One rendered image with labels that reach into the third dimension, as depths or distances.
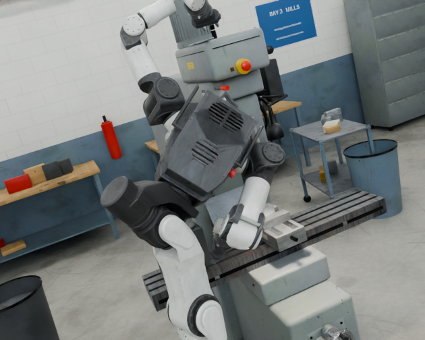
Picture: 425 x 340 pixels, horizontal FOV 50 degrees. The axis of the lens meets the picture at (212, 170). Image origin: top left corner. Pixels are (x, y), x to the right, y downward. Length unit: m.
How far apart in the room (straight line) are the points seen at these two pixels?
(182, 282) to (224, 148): 0.46
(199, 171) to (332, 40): 6.10
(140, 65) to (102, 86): 4.52
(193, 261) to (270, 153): 0.45
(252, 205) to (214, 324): 0.43
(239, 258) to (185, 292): 0.60
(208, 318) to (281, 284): 0.58
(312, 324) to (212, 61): 1.14
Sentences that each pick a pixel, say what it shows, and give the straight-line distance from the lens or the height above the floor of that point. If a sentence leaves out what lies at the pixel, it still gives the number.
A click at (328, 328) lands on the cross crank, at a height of 0.67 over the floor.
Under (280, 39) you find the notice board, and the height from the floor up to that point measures 1.69.
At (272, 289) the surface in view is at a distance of 2.09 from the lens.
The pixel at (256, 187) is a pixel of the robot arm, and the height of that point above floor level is 1.38.
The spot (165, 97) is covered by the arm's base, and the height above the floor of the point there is 1.75.
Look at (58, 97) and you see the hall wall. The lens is 6.15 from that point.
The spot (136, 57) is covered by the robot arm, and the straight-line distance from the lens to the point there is 1.69.
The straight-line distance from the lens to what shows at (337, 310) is 2.09.
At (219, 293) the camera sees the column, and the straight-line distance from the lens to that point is 2.73.
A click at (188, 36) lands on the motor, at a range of 2.23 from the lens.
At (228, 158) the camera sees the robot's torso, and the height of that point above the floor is 1.52.
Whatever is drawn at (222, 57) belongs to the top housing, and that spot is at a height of 1.81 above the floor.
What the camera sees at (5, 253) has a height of 0.26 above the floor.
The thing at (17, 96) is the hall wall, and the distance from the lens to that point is 6.16.
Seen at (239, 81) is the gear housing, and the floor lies 1.69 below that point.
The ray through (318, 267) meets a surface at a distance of 2.17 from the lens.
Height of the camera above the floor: 1.87
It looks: 15 degrees down
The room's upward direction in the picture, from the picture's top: 15 degrees counter-clockwise
